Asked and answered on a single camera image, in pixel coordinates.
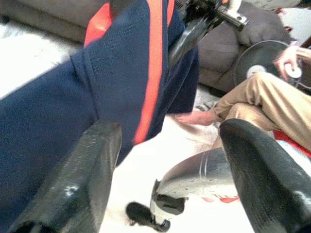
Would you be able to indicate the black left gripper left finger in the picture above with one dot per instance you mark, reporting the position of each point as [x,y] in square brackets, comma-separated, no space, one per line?
[73,182]

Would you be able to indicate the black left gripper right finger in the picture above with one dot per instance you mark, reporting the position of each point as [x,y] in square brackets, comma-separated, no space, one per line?
[267,182]

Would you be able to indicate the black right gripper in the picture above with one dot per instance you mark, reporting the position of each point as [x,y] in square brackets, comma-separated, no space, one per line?
[209,9]

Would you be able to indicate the navy garment red stripes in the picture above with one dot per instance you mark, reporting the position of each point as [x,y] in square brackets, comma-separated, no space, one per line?
[73,97]

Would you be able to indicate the white round roll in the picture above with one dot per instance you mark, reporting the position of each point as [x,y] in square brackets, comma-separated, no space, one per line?
[292,71]

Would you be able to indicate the bare person hand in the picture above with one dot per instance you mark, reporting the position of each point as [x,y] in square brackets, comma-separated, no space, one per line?
[288,58]

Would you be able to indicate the dark grey fabric sofa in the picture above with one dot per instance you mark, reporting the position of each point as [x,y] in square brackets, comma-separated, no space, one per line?
[218,48]

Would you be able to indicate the black floor fan grey base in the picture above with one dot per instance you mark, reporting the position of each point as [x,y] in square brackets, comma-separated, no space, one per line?
[262,55]

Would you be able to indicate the person in tan trousers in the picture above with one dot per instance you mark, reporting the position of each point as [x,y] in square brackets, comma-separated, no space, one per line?
[267,97]

